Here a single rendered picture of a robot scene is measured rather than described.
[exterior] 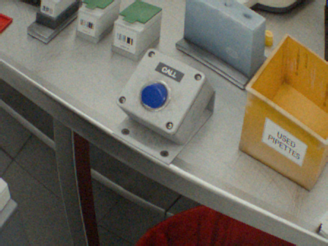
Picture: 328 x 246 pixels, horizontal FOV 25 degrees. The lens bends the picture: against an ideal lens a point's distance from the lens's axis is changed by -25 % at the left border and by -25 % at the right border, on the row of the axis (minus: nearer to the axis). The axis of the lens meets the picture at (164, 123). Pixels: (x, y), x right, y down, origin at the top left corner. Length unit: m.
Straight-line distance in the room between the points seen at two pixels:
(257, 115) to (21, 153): 1.23
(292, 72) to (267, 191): 0.17
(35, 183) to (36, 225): 0.14
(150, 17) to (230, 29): 0.10
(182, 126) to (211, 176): 0.06
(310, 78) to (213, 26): 0.15
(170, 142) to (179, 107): 0.06
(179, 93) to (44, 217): 1.07
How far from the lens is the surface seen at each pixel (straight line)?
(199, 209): 1.48
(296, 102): 1.06
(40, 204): 2.00
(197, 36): 1.08
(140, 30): 1.04
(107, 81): 1.06
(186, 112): 0.95
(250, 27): 1.00
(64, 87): 1.05
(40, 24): 1.13
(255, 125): 0.96
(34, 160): 2.09
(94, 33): 1.09
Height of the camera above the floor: 1.65
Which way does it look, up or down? 50 degrees down
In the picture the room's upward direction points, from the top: 5 degrees clockwise
